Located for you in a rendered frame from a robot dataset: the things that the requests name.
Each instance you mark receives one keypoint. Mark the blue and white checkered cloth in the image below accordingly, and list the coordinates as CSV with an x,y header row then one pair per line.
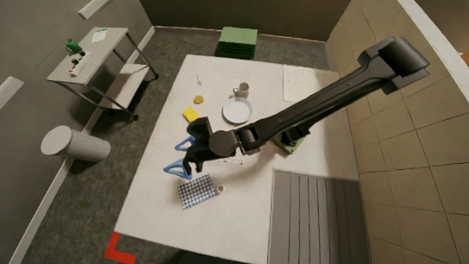
x,y
196,191

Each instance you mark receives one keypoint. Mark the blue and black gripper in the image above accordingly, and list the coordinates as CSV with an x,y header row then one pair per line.
x,y
190,156

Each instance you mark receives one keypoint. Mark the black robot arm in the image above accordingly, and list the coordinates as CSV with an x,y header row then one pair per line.
x,y
389,65

